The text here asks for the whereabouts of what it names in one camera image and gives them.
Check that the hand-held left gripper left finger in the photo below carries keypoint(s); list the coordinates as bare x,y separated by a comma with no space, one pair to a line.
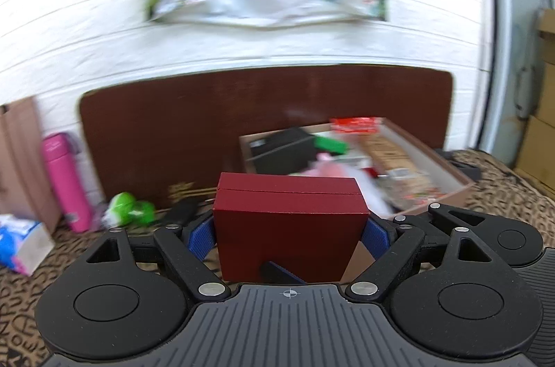
200,239

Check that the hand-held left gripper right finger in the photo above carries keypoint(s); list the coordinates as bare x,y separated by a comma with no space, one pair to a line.
375,239

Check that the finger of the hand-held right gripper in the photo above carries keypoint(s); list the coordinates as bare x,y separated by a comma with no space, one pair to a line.
277,272
435,211

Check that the dark red box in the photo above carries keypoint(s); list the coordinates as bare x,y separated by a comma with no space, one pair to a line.
290,228

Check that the small black object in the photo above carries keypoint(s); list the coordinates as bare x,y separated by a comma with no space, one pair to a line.
182,211

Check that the flat black object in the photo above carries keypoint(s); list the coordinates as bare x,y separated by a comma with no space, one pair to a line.
464,163

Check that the tan printed box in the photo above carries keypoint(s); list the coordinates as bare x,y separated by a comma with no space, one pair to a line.
390,156

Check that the green white packet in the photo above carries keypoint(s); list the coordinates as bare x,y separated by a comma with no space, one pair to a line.
130,211

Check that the green item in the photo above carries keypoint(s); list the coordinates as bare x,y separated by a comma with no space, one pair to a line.
331,144

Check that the brown wooden board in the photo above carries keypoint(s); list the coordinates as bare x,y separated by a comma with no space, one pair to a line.
173,133

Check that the red white packet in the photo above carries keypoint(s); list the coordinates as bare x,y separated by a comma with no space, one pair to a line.
355,125

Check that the pink thermos bottle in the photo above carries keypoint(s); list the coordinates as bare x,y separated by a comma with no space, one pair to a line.
65,180

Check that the blue tissue pack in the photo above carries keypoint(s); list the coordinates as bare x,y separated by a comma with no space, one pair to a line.
24,241

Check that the grey metal door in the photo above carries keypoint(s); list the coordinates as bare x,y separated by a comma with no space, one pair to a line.
516,46

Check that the letter print brown tablecloth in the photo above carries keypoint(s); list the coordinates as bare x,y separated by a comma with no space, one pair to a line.
26,306

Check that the beige paper bag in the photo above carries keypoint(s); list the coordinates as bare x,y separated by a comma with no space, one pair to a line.
21,159

